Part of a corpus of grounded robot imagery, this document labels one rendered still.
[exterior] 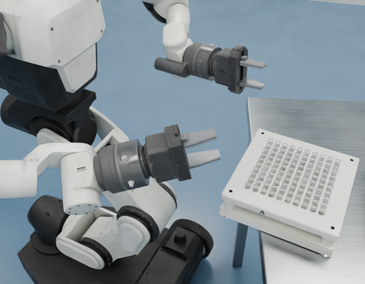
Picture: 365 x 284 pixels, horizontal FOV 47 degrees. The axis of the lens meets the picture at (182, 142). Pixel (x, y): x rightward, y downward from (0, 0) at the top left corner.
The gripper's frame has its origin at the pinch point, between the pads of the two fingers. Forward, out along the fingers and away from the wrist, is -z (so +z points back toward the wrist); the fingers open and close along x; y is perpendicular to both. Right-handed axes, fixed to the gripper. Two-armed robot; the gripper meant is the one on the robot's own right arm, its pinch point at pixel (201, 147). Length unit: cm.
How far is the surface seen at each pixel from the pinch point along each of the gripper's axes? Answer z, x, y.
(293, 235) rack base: -14.0, 23.2, 7.8
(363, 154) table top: -40, 32, -16
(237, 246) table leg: -5, 96, -36
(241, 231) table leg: -7, 87, -36
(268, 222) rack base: -10.1, 22.4, 4.0
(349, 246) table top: -25.1, 28.0, 10.3
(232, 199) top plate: -3.8, 16.9, 0.0
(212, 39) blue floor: -28, 123, -237
